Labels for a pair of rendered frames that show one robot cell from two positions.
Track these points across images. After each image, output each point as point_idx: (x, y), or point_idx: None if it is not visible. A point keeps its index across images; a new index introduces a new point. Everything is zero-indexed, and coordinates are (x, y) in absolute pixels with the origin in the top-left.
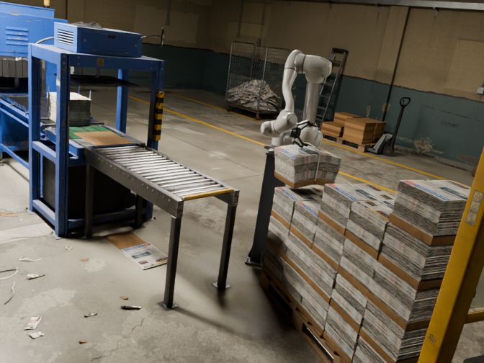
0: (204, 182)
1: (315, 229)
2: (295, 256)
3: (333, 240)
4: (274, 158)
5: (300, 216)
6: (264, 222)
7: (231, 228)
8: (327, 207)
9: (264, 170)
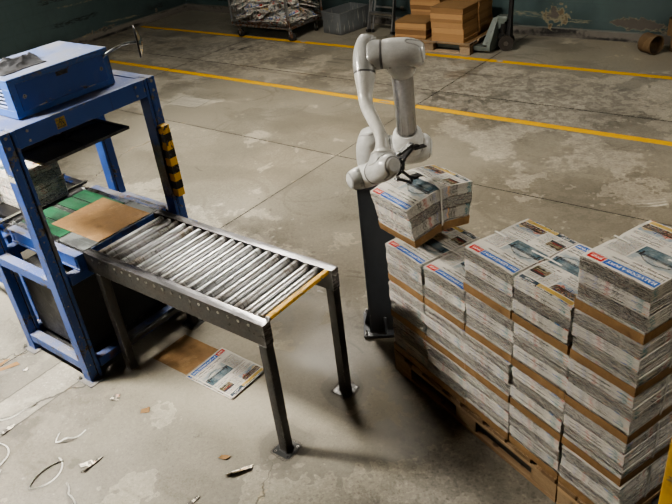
0: (283, 266)
1: (463, 305)
2: (442, 338)
3: (495, 322)
4: (368, 192)
5: (436, 286)
6: (377, 278)
7: (340, 318)
8: (475, 278)
9: (359, 211)
